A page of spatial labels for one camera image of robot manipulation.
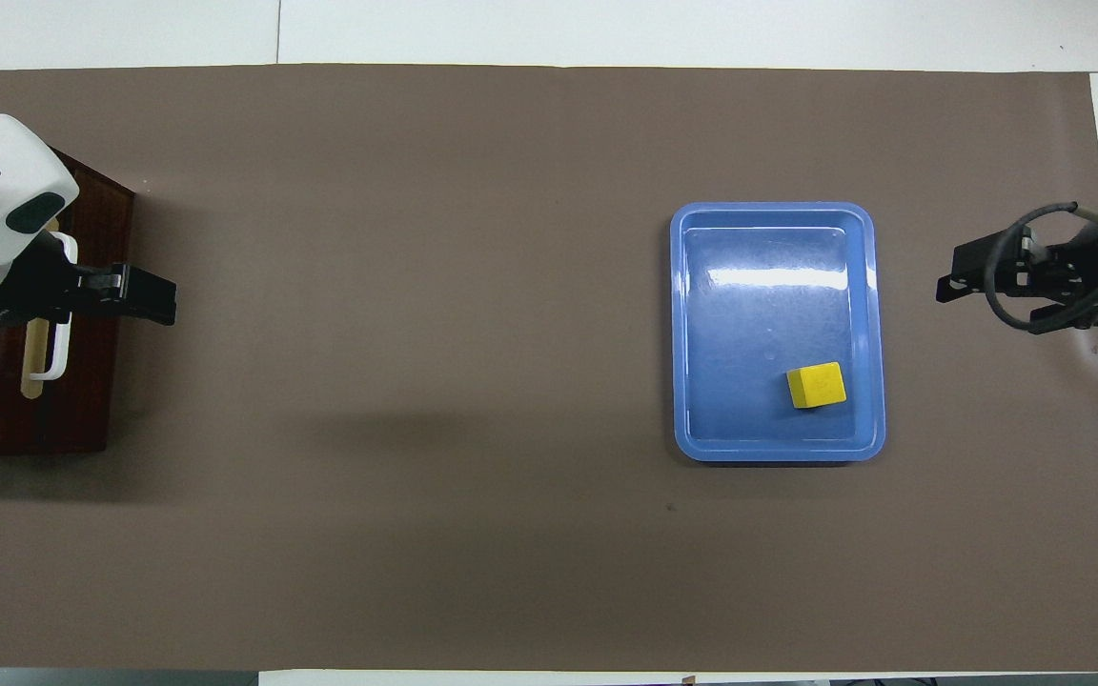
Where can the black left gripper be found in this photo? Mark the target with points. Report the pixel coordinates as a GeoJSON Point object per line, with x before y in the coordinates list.
{"type": "Point", "coordinates": [39, 291]}

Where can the yellow cube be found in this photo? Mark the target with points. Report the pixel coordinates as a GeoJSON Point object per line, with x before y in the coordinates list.
{"type": "Point", "coordinates": [818, 385]}

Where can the blue plastic tray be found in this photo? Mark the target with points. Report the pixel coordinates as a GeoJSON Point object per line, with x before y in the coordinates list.
{"type": "Point", "coordinates": [759, 314]}

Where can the brown paper table mat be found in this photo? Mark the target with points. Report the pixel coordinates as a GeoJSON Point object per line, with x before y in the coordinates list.
{"type": "Point", "coordinates": [416, 381]}

